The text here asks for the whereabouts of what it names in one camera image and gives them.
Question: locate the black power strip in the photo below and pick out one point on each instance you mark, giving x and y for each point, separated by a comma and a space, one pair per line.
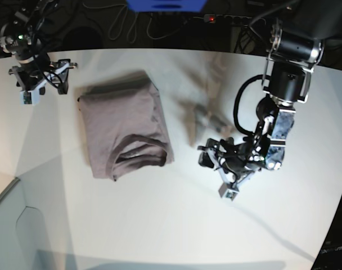
228, 19

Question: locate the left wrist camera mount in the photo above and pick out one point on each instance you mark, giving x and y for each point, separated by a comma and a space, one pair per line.
230, 187

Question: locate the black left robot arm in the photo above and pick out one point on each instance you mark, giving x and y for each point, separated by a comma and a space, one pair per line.
296, 47

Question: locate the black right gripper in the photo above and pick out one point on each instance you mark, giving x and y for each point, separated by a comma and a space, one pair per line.
24, 46

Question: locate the mauve grey t-shirt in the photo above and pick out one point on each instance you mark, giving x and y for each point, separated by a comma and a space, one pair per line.
124, 125

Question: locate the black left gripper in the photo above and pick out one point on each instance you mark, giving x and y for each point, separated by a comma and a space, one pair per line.
241, 159

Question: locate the grey table side panel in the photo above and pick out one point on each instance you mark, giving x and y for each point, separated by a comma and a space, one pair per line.
22, 234

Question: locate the blue plastic box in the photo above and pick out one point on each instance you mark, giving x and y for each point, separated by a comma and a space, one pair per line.
166, 5

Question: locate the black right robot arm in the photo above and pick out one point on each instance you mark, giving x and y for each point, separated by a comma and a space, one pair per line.
31, 12

